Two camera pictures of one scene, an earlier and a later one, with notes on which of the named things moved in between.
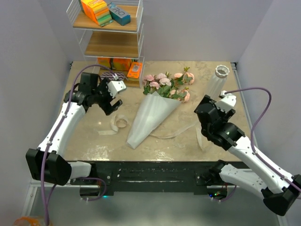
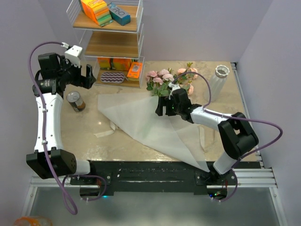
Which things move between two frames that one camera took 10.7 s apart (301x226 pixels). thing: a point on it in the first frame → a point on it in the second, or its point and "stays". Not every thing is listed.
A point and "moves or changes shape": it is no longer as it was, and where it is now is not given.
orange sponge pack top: [97, 10] stays
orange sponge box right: [134, 73] stays
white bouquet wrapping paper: [154, 109] moves or changes shape
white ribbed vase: [221, 72] stays
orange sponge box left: [105, 61] stays
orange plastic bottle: [26, 221] stays
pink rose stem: [186, 78] moves or changes shape
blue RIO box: [120, 16] stays
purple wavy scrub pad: [109, 76] stays
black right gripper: [224, 116] → [162, 101]
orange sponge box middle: [122, 64] stays
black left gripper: [107, 108] → [86, 81]
